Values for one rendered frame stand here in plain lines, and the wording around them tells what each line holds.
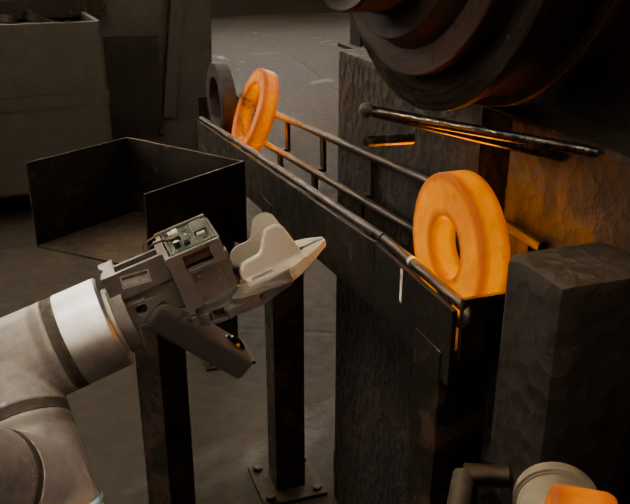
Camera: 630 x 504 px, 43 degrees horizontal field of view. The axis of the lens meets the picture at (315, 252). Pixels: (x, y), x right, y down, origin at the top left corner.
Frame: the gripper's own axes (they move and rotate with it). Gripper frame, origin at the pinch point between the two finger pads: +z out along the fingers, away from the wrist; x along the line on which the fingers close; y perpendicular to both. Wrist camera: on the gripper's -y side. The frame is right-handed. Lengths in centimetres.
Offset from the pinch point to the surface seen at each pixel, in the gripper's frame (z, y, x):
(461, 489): 1.1, -15.8, -21.2
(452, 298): 10.0, -7.0, -7.5
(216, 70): 13, -3, 107
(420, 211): 13.6, -3.2, 4.7
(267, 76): 20, -4, 87
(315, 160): 72, -102, 288
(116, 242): -20, -9, 49
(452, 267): 13.7, -8.6, 0.1
